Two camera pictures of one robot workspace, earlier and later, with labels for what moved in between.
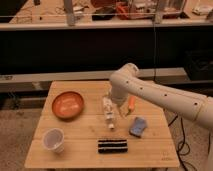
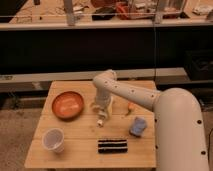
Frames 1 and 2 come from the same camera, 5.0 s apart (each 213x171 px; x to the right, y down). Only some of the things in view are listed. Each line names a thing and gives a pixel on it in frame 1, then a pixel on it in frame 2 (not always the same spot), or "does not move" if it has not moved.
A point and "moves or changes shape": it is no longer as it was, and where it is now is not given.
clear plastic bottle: (109, 115) moves or changes shape
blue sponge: (140, 124) does not move
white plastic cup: (53, 140) does not move
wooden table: (80, 126) does not move
